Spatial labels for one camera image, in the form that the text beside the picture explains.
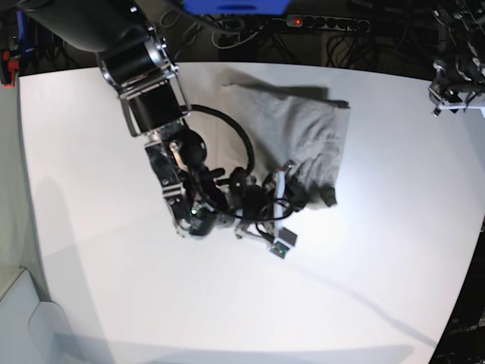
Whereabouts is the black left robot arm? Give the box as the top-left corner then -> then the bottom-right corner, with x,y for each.
428,1 -> 484,115

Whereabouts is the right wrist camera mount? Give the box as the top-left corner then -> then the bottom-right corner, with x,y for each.
232,159 -> 300,262

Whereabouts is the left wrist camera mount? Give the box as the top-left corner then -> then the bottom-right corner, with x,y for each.
428,87 -> 484,117

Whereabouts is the blue box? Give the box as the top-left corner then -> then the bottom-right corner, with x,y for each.
182,0 -> 290,15

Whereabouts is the red and black clamp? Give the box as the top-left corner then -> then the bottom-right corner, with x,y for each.
1,49 -> 20,88

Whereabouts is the beige t-shirt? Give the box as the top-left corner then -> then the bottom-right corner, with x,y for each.
219,74 -> 351,209

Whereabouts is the white cable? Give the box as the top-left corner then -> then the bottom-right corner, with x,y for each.
210,22 -> 266,51

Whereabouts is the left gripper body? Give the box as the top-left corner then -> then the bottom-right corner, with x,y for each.
431,56 -> 484,93

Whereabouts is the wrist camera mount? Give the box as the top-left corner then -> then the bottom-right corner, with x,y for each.
232,159 -> 300,262
428,87 -> 484,117

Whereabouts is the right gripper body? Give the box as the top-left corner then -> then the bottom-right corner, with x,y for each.
189,167 -> 257,237

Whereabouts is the black power strip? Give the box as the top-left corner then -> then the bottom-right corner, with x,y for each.
285,14 -> 371,33

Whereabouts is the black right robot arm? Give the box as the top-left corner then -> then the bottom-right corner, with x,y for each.
14,1 -> 307,257

